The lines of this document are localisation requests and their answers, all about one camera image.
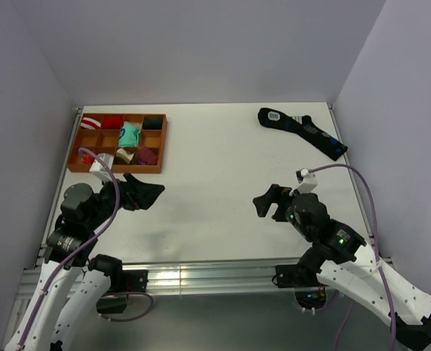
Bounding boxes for dark green sock roll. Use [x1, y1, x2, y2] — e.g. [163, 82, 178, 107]
[142, 116, 164, 130]

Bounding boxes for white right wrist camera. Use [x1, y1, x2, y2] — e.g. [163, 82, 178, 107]
[289, 168, 318, 197]

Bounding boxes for black blue sock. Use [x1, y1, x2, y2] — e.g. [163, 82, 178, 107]
[257, 107, 348, 161]

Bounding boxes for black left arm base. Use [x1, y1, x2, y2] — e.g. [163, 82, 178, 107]
[96, 269, 148, 314]

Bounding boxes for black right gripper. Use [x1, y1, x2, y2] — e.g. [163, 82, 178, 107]
[252, 183, 313, 241]

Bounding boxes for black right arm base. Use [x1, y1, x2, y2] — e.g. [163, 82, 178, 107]
[271, 264, 339, 315]

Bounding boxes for teal sock roll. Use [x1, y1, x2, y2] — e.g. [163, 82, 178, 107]
[118, 123, 140, 148]

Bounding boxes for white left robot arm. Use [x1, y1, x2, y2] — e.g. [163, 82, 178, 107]
[5, 173, 165, 350]

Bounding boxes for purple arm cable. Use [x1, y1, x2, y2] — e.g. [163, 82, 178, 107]
[308, 164, 397, 351]
[18, 147, 154, 348]

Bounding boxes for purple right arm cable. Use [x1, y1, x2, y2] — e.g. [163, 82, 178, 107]
[308, 164, 397, 351]

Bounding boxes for orange compartment tray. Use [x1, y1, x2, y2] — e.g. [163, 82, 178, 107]
[66, 113, 167, 174]

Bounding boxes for brown striped sock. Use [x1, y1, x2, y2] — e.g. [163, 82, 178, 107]
[114, 148, 137, 165]

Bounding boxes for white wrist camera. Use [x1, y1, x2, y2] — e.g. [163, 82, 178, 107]
[289, 168, 318, 197]
[83, 153, 114, 182]

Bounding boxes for red white striped sock roll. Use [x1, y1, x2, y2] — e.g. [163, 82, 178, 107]
[80, 117, 102, 130]

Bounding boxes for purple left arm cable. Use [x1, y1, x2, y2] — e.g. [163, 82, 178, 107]
[18, 147, 154, 348]

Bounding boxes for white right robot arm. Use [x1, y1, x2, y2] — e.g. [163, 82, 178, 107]
[253, 184, 431, 350]

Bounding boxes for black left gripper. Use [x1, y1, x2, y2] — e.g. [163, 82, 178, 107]
[85, 171, 164, 230]

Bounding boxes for aluminium mounting rail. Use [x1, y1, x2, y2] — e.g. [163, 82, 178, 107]
[15, 257, 300, 302]

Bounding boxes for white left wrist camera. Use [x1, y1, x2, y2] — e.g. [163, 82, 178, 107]
[83, 153, 114, 182]

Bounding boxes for purple sock roll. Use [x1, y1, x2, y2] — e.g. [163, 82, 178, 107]
[137, 147, 159, 165]

